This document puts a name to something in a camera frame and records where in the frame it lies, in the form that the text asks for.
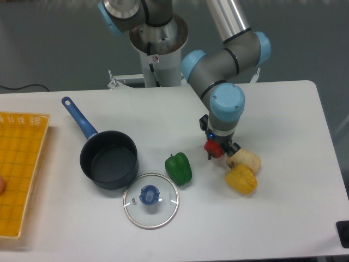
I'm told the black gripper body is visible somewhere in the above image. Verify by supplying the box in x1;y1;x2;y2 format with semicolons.
206;128;236;145

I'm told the red bell pepper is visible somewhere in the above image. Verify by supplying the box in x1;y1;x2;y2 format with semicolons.
204;140;223;160

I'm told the black cable on floor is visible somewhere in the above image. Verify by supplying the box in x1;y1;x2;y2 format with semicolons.
0;84;50;92

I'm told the left table clamp bracket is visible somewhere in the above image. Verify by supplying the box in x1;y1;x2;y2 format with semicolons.
108;69;119;90

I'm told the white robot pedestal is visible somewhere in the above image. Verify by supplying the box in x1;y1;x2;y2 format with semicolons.
129;14;188;87

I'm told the table clamp bracket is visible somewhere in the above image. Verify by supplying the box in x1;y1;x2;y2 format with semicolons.
108;69;119;90
250;67;261;84

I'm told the right table clamp bracket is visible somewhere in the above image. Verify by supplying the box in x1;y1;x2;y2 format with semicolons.
250;67;261;84

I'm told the glass lid with blue knob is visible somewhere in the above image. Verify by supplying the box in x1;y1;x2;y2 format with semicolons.
123;173;179;230

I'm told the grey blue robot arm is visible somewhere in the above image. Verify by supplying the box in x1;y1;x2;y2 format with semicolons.
98;1;271;158

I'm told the dark saucepan with blue handle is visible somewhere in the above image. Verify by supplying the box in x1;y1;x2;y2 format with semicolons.
62;97;139;190

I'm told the yellow bell pepper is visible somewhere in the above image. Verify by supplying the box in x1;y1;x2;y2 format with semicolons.
225;164;257;195

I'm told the yellow woven basket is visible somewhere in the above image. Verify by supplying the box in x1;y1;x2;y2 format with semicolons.
1;111;50;239

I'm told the black table grommet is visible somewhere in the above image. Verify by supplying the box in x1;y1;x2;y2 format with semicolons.
336;221;349;248

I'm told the green bell pepper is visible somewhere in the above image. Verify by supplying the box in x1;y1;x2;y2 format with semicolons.
165;152;192;186

